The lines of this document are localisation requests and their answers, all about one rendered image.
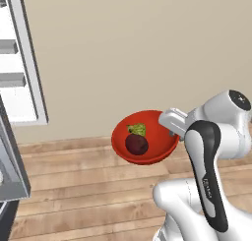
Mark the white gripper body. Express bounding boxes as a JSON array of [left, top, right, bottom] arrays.
[[157, 107, 190, 138]]

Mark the grey fridge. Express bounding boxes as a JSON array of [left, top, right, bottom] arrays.
[[0, 96, 32, 241]]

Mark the grey fridge door shelf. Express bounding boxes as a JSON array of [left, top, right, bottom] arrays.
[[0, 72, 28, 89], [0, 39, 20, 55]]

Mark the white fridge door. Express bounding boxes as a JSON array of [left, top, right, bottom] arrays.
[[0, 0, 50, 127]]

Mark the green broccoli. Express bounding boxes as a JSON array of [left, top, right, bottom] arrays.
[[126, 122, 148, 138]]

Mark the red bowl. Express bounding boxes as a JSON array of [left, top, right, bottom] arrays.
[[110, 110, 181, 166]]

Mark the dark red potato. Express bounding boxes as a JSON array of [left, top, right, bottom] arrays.
[[124, 133, 150, 156]]

